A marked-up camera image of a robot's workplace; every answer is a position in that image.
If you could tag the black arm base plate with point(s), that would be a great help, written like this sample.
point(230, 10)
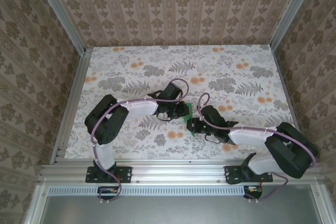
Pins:
point(126, 174)
point(231, 174)

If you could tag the floral tablecloth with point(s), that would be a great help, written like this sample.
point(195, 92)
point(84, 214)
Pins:
point(157, 145)

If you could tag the aluminium frame post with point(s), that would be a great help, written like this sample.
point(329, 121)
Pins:
point(60, 14)
point(291, 11)

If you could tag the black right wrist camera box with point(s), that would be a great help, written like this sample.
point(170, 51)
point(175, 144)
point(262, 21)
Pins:
point(214, 115)

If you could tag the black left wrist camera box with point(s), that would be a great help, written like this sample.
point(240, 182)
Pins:
point(173, 90)

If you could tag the wide aluminium mounting beam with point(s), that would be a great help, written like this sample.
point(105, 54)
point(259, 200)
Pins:
point(178, 172)

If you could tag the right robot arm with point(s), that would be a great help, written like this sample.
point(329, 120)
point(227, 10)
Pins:
point(288, 150)

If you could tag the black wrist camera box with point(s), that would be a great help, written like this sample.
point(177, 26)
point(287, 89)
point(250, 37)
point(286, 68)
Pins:
point(214, 115)
point(173, 90)

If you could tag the green paper sheet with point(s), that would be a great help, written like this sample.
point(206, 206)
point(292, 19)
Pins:
point(190, 108)

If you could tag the aluminium side rail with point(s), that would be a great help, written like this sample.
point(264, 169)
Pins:
point(71, 108)
point(291, 103)

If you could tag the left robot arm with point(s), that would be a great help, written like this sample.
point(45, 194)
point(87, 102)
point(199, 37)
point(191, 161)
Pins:
point(107, 124)

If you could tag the grey metal panel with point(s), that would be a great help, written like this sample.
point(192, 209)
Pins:
point(183, 211)

